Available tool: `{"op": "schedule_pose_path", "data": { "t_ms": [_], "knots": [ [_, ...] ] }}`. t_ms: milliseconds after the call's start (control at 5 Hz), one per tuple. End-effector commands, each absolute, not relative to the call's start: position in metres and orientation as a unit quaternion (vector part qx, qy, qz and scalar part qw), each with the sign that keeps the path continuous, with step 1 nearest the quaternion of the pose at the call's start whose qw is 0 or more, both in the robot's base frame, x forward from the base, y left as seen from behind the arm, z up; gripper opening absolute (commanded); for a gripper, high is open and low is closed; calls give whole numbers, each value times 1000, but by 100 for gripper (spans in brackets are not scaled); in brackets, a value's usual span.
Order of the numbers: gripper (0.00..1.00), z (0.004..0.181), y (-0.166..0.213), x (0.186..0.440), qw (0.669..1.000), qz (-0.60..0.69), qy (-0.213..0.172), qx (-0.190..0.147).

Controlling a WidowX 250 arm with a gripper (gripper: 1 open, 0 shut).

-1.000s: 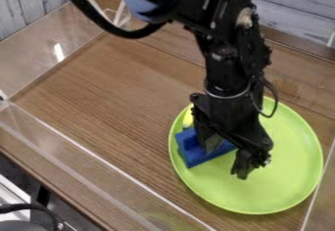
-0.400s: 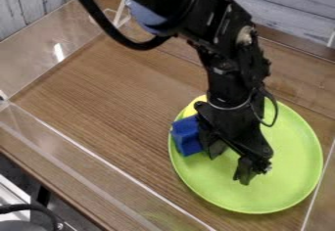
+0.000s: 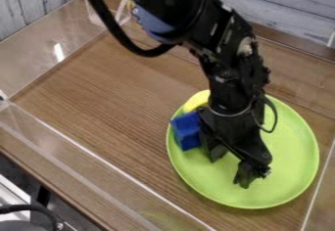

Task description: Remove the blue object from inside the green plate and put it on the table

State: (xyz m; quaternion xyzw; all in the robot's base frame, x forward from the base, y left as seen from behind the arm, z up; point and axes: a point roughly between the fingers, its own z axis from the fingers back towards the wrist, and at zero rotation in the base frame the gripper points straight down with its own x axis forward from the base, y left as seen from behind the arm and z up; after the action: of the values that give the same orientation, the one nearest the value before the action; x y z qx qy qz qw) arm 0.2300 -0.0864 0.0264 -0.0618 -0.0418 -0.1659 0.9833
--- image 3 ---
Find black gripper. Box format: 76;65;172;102
196;107;272;189

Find blue T-shaped block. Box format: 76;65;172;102
169;112;201;152

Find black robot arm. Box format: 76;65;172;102
130;0;273;188

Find green round plate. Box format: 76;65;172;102
166;98;320;209

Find yellow banana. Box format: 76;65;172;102
181;90;209;114

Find clear acrylic enclosure wall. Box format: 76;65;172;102
0;0;335;231

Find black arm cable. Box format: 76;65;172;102
73;0;177;59

